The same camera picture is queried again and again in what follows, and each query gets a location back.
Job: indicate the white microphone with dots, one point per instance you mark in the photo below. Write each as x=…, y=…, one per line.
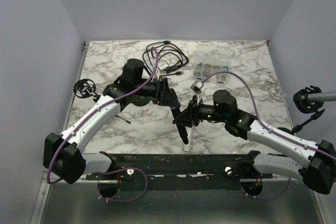
x=187, y=146

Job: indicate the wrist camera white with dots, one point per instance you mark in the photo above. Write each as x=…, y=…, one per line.
x=162, y=65
x=198, y=88

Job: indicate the black tripod mic stand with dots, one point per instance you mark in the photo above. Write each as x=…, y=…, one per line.
x=86, y=88

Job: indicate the grey microphone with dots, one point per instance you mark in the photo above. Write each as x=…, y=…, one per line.
x=321, y=97

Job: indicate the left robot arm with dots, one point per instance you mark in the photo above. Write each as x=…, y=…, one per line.
x=63, y=153

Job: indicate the clear plastic screw box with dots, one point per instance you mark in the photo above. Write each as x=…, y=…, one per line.
x=210, y=59

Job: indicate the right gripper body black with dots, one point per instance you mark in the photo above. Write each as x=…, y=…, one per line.
x=200, y=111

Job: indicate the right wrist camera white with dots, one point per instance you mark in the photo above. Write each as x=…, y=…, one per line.
x=198, y=88

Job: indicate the black round-base mic stand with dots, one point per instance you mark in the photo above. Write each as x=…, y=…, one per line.
x=139, y=101

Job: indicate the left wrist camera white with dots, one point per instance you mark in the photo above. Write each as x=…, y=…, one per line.
x=162, y=65

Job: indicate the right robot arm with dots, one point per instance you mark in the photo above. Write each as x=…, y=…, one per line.
x=305, y=160

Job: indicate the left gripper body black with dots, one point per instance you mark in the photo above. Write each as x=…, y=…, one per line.
x=159, y=91

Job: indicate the black microphone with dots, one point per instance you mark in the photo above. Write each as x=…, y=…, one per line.
x=181, y=129

